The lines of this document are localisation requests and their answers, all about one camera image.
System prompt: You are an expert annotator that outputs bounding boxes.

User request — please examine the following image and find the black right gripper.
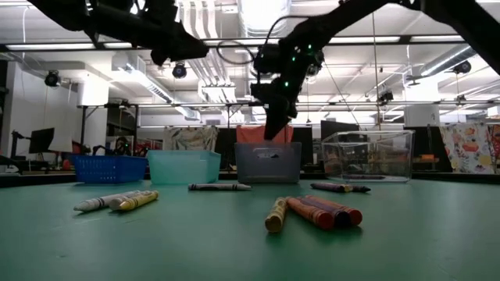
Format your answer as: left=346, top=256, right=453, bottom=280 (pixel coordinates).
left=251, top=34, right=326, bottom=141

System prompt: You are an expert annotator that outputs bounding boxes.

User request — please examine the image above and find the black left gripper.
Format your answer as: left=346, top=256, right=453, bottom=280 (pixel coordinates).
left=140, top=11, right=210, bottom=67

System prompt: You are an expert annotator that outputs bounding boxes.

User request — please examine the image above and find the blue plastic basket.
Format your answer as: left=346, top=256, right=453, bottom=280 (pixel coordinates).
left=73, top=154, right=150, bottom=185

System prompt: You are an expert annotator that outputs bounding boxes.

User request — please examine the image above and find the black table frame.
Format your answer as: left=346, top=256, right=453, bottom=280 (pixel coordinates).
left=0, top=171, right=500, bottom=188

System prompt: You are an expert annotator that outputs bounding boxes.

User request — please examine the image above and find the teal plastic bin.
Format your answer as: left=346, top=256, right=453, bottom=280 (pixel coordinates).
left=147, top=149, right=223, bottom=186

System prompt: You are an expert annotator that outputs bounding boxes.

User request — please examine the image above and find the grey plastic bin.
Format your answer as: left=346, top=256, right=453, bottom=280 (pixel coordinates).
left=234, top=140, right=304, bottom=185

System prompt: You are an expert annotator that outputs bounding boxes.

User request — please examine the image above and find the black right camera cable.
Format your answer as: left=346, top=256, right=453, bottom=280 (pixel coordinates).
left=216, top=14, right=282, bottom=66

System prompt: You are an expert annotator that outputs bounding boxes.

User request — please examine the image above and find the leaf print fabric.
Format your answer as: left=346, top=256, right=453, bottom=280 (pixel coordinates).
left=162, top=125, right=220, bottom=152

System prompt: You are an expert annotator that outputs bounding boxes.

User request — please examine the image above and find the orange fabric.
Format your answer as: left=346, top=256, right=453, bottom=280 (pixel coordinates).
left=235, top=124, right=295, bottom=144

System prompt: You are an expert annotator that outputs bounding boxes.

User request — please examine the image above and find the person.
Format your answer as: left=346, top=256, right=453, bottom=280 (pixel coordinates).
left=112, top=136, right=132, bottom=156

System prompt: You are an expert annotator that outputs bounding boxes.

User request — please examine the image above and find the white crayon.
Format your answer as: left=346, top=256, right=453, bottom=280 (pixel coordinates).
left=73, top=190, right=141, bottom=213
left=108, top=190, right=152, bottom=212

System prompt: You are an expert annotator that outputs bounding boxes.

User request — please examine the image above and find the black monitor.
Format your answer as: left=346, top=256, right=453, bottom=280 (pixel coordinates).
left=28, top=126, right=56, bottom=155
left=320, top=119, right=360, bottom=144

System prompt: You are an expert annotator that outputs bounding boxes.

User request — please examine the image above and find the black metal rack frame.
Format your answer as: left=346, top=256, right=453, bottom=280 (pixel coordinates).
left=77, top=101, right=140, bottom=158

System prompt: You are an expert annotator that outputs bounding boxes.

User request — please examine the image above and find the red flower print fabric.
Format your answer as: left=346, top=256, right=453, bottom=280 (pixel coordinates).
left=491, top=123, right=500, bottom=173

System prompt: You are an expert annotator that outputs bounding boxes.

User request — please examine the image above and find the white board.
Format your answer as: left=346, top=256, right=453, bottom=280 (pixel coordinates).
left=48, top=135, right=74, bottom=154

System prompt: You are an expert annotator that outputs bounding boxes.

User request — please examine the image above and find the silver ventilation duct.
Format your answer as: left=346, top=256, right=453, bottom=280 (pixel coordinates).
left=237, top=0, right=293, bottom=40

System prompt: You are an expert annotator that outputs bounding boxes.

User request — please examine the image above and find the clear plastic bin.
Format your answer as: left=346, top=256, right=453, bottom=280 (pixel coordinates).
left=321, top=129, right=418, bottom=184

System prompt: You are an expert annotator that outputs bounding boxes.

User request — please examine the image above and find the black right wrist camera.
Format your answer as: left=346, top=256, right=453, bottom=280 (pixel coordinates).
left=252, top=43, right=283, bottom=76

